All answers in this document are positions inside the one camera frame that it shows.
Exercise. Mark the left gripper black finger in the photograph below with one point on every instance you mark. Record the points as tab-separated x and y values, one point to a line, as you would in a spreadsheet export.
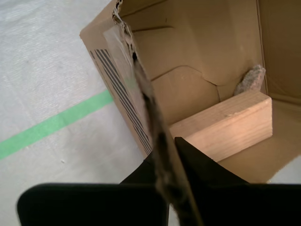
247	204
82	204

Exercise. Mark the light wooden block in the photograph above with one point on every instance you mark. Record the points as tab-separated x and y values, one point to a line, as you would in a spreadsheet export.
223	124

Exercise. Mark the speckled granite rock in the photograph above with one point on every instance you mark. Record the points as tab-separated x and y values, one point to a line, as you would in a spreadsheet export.
250	78

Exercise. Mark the brown cardboard box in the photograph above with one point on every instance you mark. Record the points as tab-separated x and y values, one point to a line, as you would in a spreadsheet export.
211	47

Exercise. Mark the green tape strip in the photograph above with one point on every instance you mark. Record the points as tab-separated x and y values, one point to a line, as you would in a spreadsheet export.
58	120

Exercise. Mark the white table cloth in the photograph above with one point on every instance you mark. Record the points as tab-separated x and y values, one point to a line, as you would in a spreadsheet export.
47	58

